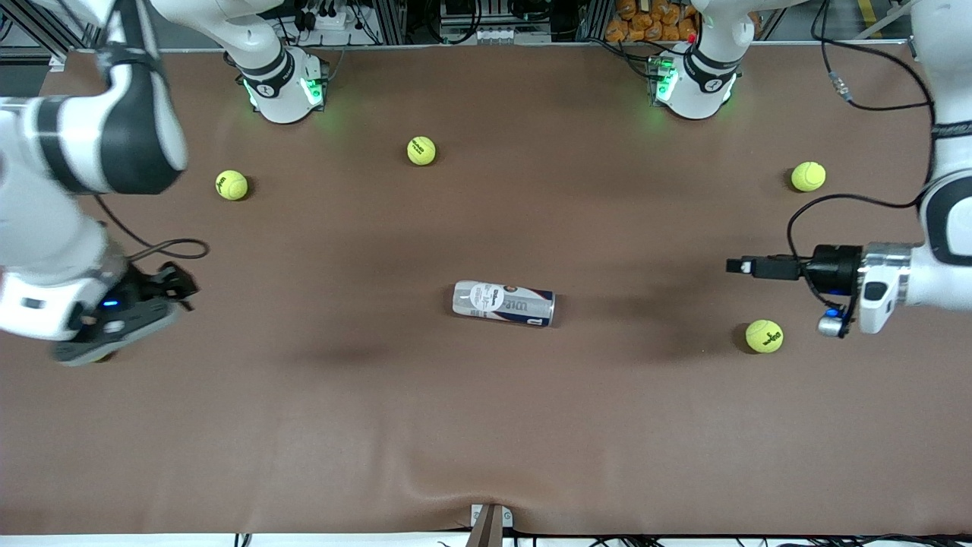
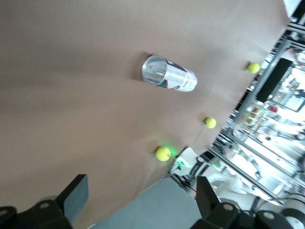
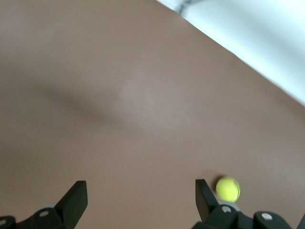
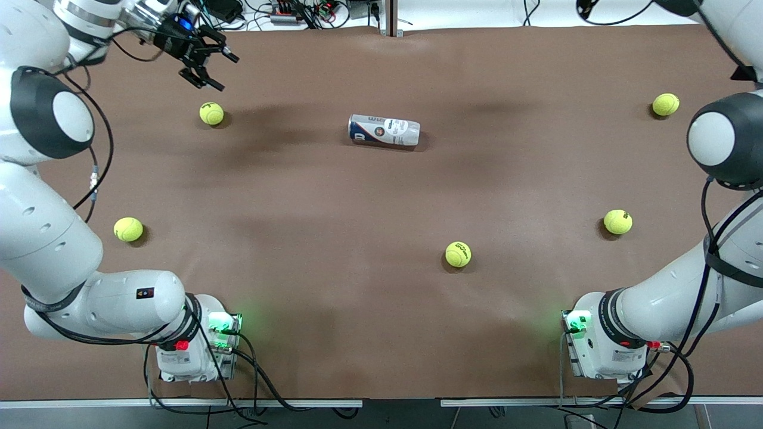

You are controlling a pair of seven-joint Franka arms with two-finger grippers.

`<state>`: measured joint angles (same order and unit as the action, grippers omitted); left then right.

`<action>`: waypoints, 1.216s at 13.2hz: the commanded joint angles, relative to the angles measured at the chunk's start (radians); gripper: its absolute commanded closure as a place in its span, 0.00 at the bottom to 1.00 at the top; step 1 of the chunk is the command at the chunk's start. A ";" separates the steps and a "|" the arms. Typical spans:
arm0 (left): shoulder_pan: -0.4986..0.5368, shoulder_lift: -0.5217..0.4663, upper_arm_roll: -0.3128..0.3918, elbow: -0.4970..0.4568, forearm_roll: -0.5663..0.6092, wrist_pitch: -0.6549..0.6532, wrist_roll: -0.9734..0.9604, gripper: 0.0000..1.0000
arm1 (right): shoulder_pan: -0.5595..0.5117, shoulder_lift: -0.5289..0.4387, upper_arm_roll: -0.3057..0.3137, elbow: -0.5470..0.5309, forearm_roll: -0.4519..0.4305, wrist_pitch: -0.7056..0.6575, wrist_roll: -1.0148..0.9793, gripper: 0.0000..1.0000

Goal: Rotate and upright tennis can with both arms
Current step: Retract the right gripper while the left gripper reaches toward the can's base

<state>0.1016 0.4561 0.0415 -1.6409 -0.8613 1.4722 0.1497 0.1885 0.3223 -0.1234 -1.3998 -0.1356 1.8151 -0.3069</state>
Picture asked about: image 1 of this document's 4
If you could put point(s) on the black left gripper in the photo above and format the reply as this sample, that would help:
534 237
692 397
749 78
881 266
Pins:
832 267

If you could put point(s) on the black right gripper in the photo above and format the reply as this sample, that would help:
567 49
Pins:
154 285

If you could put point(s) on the Wilson tennis ball can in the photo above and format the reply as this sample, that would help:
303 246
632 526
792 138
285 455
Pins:
501 302

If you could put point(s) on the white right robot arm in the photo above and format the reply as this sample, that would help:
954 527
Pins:
45 228

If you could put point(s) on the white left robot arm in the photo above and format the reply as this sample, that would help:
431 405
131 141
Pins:
706 76

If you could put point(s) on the orange items pile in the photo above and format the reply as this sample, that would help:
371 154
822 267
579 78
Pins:
645 23

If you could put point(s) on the brown table cloth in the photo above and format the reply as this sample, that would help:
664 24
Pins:
486 418

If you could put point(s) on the white power strip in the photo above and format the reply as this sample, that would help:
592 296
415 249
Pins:
330 21

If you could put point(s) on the brown wooden bar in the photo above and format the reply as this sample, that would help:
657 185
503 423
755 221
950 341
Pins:
486 532

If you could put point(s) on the aluminium frame post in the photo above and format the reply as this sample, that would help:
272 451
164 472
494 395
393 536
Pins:
391 23
596 19

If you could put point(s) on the silver metal bracket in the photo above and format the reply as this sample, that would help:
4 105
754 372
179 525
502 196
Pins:
507 518

